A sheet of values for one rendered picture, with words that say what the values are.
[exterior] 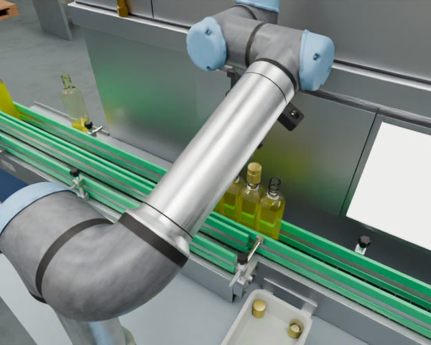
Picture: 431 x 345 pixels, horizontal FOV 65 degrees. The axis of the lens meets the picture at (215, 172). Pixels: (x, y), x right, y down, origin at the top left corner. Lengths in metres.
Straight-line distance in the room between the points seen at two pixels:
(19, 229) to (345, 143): 0.69
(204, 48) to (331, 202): 0.60
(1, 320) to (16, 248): 1.72
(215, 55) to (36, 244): 0.35
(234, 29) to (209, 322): 0.79
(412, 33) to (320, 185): 0.42
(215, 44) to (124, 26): 0.58
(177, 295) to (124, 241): 0.73
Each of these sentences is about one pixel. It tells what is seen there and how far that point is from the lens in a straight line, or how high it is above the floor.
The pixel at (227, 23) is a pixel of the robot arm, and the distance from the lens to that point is 0.56.
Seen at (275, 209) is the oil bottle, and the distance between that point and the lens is 0.87.
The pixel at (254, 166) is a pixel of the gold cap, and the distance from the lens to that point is 0.85.
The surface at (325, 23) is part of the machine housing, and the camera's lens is 0.80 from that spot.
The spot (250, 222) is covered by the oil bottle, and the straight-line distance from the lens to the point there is 0.95.
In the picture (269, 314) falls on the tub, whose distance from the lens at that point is 1.06.
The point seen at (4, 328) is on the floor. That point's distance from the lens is 2.16.
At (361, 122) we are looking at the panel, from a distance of 0.83.
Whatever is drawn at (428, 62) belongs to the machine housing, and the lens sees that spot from 0.78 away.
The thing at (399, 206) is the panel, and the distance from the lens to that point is 0.95.
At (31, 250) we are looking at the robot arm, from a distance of 0.45.
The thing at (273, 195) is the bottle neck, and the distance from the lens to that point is 0.86.
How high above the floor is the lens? 1.72
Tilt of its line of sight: 43 degrees down
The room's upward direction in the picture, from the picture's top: 1 degrees counter-clockwise
